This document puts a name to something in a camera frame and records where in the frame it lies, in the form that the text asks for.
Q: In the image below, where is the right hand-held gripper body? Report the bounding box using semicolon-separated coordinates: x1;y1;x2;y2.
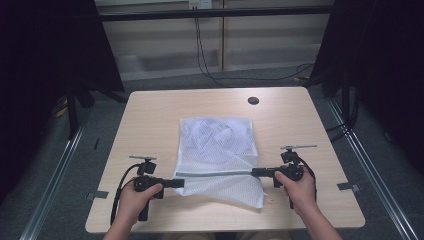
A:
272;144;318;210

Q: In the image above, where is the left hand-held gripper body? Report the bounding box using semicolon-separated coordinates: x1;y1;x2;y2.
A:
128;154;166;222

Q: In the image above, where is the white mesh laundry bag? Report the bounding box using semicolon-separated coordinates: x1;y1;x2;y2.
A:
172;116;266;210

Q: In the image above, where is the person's right hand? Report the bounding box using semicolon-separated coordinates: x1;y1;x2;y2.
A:
274;166;318;218

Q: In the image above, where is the person's left hand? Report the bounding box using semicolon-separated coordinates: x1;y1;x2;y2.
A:
114;182;165;228

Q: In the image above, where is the grey tape piece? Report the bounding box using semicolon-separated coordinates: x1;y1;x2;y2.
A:
337;182;361;192
87;190;110;200

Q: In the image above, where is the white garment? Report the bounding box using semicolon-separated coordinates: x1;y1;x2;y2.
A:
186;118;255;168

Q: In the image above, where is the black metal stand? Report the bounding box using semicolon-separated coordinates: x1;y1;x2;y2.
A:
64;76;98;140

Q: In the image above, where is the yellow tape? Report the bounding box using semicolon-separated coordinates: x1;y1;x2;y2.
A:
54;96;70;118

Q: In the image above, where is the black curtain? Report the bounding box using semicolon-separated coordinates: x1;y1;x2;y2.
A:
311;0;424;174
0;0;126;201

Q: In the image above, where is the black horizontal bar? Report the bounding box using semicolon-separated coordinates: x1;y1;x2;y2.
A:
98;5;334;23

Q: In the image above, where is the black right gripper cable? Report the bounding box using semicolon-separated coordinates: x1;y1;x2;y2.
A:
293;154;318;201

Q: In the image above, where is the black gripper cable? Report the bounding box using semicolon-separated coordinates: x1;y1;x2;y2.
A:
109;162;143;226
293;154;318;201

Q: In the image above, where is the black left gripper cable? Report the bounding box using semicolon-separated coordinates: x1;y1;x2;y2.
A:
109;162;143;226

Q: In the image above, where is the bundle of black cables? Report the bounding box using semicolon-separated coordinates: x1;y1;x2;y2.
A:
325;93;360;143

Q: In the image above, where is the metal floor rail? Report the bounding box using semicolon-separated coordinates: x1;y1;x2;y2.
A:
19;123;86;240
326;98;419;240

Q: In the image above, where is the long black floor cable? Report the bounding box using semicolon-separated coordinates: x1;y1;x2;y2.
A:
194;17;315;88

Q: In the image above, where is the white wall socket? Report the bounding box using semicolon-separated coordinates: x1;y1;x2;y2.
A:
188;0;213;10

